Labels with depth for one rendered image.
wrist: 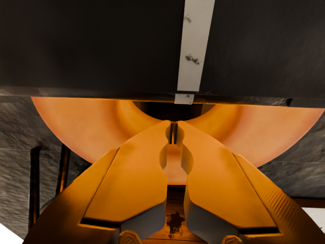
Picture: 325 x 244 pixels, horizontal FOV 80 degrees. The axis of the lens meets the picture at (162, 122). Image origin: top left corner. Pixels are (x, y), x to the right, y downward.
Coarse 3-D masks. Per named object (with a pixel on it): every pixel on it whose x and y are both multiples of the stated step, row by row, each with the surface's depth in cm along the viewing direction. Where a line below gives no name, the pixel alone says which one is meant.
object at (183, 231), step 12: (168, 192) 23; (180, 192) 23; (168, 204) 22; (180, 204) 22; (168, 216) 21; (180, 216) 21; (168, 228) 20; (180, 228) 20; (144, 240) 19; (156, 240) 18; (168, 240) 18; (180, 240) 19; (192, 240) 20; (204, 240) 20
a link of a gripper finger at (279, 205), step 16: (240, 160) 9; (256, 176) 8; (256, 192) 7; (272, 192) 8; (272, 208) 7; (288, 208) 7; (288, 224) 6; (304, 224) 6; (256, 240) 6; (272, 240) 6; (288, 240) 6; (304, 240) 6; (320, 240) 6
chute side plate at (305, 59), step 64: (0, 0) 4; (64, 0) 4; (128, 0) 4; (256, 0) 4; (320, 0) 4; (0, 64) 5; (64, 64) 5; (128, 64) 5; (256, 64) 5; (320, 64) 5
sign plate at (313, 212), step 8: (296, 200) 41; (304, 200) 41; (312, 200) 41; (320, 200) 41; (304, 208) 40; (312, 208) 40; (320, 208) 40; (312, 216) 42; (320, 216) 42; (320, 224) 45
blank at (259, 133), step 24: (48, 120) 11; (72, 120) 11; (96, 120) 11; (120, 120) 11; (144, 120) 14; (192, 120) 15; (216, 120) 13; (240, 120) 11; (264, 120) 11; (288, 120) 11; (312, 120) 10; (72, 144) 13; (96, 144) 13; (120, 144) 13; (240, 144) 12; (264, 144) 12; (288, 144) 12; (168, 168) 14
